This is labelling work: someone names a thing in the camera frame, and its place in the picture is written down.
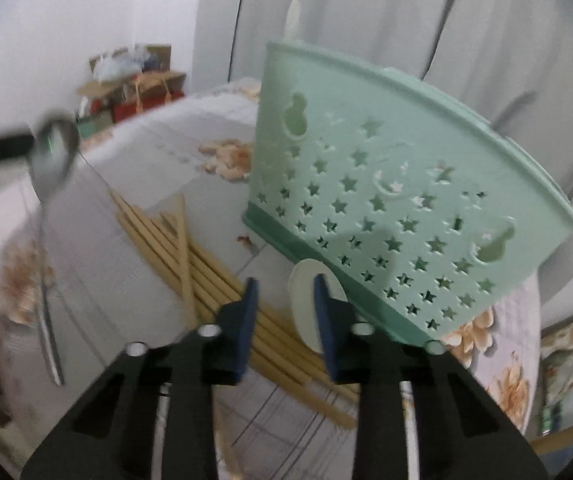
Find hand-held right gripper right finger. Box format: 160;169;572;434
313;274;550;480

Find pile of wooden chopsticks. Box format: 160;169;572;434
109;191;362;480

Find teal box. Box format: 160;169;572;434
74;110;112;141

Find green star-cutout utensil holder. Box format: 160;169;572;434
241;40;573;356

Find cardboard box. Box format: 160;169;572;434
77;44;187;98

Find patterned wrapped cushion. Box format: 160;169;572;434
539;305;573;441

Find metal spoon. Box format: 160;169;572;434
26;115;81;387

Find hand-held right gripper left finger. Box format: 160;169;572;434
20;277;260;480

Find red gift bag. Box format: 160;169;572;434
111;75;184;123

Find white soup spoon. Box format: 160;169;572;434
288;259;347;356

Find clear plastic bags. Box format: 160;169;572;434
94;50;147;81

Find white curtain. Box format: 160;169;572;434
194;0;573;201

